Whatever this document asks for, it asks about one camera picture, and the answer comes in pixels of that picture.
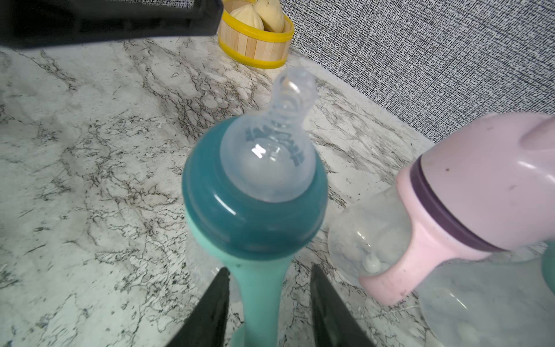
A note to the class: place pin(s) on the lower beige bun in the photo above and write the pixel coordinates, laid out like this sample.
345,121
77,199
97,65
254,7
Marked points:
248,15

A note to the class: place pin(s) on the upper beige bun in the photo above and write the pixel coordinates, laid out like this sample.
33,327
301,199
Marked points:
271,14

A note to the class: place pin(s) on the beige bun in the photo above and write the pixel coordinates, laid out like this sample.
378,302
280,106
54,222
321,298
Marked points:
271,14
248,15

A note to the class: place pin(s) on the clear baby bottle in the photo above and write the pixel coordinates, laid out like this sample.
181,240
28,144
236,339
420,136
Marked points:
490,304

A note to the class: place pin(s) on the clear bottle front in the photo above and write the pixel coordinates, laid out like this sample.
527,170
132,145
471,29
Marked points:
370,236

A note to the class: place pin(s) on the pink bottle cap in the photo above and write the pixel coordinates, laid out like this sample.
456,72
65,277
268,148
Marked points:
496,176

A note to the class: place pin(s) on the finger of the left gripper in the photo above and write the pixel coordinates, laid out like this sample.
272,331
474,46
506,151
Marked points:
39,24

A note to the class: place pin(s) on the purple nipple collar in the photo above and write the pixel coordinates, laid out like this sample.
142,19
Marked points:
442,216

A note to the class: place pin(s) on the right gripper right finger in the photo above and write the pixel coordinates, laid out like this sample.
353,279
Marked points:
333,324

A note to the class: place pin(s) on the yellow steamer basket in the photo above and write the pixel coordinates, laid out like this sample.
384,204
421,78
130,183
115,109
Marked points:
250,46

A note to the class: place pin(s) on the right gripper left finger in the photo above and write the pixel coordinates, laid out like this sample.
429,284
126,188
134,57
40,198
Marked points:
206,325

